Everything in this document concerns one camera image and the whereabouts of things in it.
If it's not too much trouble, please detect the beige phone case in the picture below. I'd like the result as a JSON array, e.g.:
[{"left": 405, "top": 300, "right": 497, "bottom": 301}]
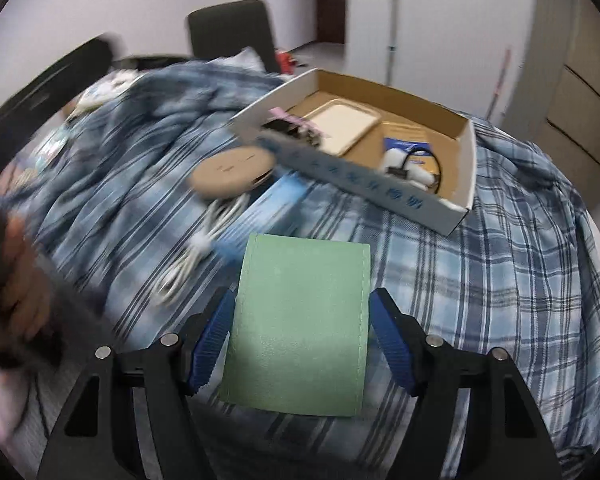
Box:
[{"left": 305, "top": 99, "right": 383, "bottom": 157}]

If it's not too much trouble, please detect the dark brown door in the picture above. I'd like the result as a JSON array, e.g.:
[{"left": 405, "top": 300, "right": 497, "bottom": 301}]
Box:
[{"left": 315, "top": 0, "right": 347, "bottom": 43}]

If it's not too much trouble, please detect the red bag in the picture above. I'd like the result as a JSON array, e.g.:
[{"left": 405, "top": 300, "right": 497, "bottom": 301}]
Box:
[{"left": 275, "top": 49, "right": 298, "bottom": 75}]

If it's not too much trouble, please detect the pink hair clip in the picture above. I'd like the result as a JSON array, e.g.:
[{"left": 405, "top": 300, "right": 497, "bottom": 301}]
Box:
[{"left": 269, "top": 106, "right": 331, "bottom": 139}]

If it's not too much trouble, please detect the green pouch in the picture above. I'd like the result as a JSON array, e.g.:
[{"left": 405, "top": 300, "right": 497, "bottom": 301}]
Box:
[{"left": 219, "top": 232, "right": 372, "bottom": 417}]

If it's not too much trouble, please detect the light blue tissue pack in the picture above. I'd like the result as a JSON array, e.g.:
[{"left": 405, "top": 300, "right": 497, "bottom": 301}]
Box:
[{"left": 215, "top": 175, "right": 308, "bottom": 261}]

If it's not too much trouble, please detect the person's left forearm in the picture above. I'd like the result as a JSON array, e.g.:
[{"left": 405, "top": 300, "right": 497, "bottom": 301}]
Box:
[{"left": 0, "top": 355, "right": 37, "bottom": 446}]

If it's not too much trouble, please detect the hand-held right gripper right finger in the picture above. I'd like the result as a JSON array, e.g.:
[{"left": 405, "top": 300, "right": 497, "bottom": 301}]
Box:
[{"left": 369, "top": 287, "right": 563, "bottom": 480}]

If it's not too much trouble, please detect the blue plaid cloth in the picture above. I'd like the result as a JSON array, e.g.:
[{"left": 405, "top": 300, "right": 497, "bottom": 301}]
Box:
[{"left": 0, "top": 57, "right": 600, "bottom": 480}]

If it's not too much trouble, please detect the yellow and blue packet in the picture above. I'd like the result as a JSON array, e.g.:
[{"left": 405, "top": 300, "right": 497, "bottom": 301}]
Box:
[{"left": 382, "top": 122, "right": 443, "bottom": 181}]

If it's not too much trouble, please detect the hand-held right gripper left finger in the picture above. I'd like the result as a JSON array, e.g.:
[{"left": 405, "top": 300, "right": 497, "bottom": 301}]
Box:
[{"left": 37, "top": 287, "right": 236, "bottom": 480}]

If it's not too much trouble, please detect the round beige hand warmer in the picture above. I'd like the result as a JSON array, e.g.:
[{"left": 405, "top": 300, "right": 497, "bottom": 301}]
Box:
[{"left": 189, "top": 147, "right": 277, "bottom": 198}]

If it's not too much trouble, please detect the white cable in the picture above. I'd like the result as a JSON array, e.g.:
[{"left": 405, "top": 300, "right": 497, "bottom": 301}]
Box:
[{"left": 155, "top": 192, "right": 253, "bottom": 306}]

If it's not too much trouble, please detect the person's left hand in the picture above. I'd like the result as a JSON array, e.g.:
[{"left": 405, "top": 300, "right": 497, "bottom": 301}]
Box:
[{"left": 0, "top": 217, "right": 55, "bottom": 342}]

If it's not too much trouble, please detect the white wet wipes pack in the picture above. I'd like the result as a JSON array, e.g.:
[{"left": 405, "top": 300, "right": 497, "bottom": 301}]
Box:
[{"left": 72, "top": 71, "right": 136, "bottom": 113}]

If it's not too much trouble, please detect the white gadget with black cable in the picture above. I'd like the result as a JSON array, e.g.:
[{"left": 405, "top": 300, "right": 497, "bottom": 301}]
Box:
[{"left": 377, "top": 145, "right": 443, "bottom": 193}]

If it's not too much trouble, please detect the dark grey chair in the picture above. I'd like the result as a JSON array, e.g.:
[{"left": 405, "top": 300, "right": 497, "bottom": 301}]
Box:
[{"left": 186, "top": 0, "right": 278, "bottom": 73}]

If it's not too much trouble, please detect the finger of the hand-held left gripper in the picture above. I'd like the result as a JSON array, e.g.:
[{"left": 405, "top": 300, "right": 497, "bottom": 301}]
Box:
[{"left": 0, "top": 35, "right": 115, "bottom": 161}]

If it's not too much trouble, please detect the shallow cardboard box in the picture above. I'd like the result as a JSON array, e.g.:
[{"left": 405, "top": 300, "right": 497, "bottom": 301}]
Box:
[{"left": 229, "top": 67, "right": 477, "bottom": 237}]

